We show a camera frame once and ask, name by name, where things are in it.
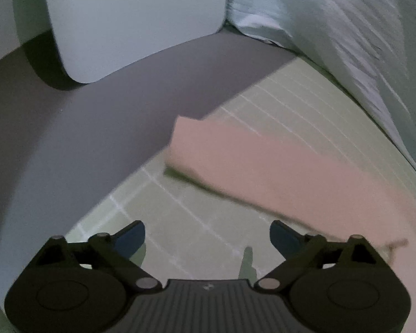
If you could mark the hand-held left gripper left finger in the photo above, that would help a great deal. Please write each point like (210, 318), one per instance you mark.
(131, 238)

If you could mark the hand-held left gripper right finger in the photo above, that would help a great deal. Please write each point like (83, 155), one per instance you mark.
(284, 237)

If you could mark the beige garment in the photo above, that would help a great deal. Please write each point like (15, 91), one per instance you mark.
(280, 166)

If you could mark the green checked bed sheet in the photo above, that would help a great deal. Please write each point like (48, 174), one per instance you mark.
(201, 215)

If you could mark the white rounded panel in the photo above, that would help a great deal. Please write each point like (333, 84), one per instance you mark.
(135, 24)

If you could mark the light blue carrot-print quilt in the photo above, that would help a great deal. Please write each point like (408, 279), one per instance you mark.
(332, 24)

